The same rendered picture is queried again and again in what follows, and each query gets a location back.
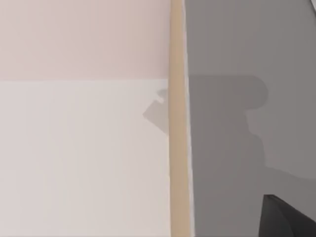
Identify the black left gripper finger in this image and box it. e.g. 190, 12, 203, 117
258, 194, 316, 237

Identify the pale wooden edge strip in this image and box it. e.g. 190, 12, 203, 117
168, 0, 196, 237

